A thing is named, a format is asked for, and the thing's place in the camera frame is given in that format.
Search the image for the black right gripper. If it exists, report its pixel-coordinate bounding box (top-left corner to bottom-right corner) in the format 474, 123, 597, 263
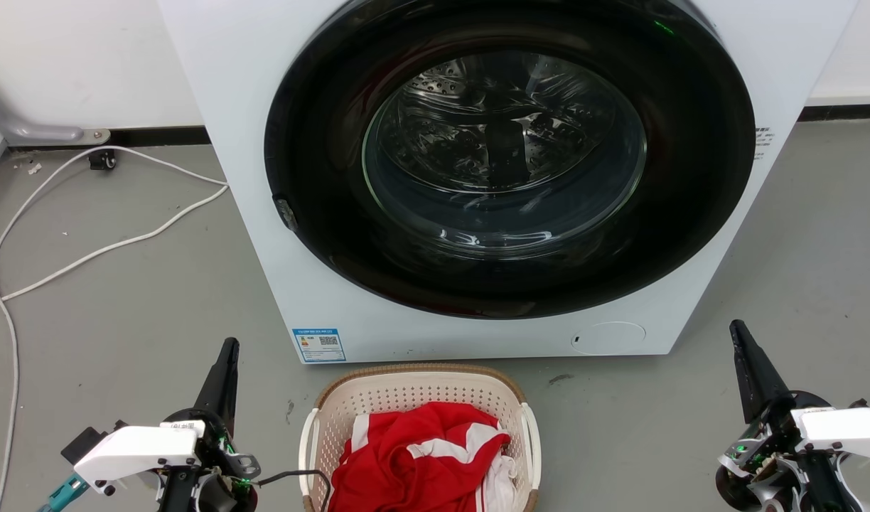
729, 319, 834, 470

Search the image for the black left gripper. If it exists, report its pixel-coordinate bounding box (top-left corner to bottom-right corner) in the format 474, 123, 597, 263
162, 337, 262, 512

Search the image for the beige plastic laundry basket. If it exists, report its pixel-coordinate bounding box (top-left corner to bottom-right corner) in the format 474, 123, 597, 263
298, 363, 543, 512

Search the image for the blue energy label sticker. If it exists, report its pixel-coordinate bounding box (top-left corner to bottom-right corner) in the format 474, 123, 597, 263
291, 327, 348, 364

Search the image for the round white filter cover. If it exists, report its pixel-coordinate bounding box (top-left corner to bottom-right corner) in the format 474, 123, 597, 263
570, 321, 648, 357

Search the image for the metal door latch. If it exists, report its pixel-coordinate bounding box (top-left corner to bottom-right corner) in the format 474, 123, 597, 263
274, 197, 299, 233

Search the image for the red garment with white stripes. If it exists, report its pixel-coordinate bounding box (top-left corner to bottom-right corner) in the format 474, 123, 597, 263
328, 401, 512, 512

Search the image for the round black washer door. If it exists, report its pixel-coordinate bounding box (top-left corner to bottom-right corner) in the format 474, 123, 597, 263
264, 0, 756, 320

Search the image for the white front-load washing machine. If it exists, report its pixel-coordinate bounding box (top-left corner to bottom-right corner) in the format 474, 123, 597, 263
156, 0, 862, 366

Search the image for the grey drain pipe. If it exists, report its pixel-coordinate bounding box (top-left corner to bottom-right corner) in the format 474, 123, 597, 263
0, 70, 86, 144

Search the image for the steel washer drum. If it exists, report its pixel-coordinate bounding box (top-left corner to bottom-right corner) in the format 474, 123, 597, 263
362, 50, 648, 261

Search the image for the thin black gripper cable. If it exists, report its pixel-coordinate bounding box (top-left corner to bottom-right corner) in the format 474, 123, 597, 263
253, 469, 333, 512

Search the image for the teal cable connector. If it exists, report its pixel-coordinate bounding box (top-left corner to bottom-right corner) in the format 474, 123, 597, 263
37, 474, 90, 512

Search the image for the long white looping cable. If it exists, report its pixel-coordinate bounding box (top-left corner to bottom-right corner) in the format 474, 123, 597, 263
0, 144, 230, 512

